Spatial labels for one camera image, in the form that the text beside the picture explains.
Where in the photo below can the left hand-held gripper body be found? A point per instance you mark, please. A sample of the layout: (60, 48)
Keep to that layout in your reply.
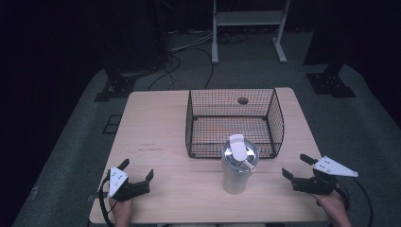
(121, 186)

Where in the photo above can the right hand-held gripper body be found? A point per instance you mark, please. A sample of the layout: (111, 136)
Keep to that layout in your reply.
(321, 178)

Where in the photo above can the white tumbler with straw lid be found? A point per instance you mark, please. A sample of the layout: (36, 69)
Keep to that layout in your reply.
(238, 165)

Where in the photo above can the person's left hand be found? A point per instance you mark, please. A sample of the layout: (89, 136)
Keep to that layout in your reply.
(122, 211)

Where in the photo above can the person's right hand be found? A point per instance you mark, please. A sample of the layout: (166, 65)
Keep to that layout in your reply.
(331, 208)

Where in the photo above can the black stand base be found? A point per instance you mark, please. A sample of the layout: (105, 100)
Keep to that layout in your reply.
(115, 86)
(331, 83)

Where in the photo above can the white metal stand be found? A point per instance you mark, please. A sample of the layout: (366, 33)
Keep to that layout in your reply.
(249, 28)

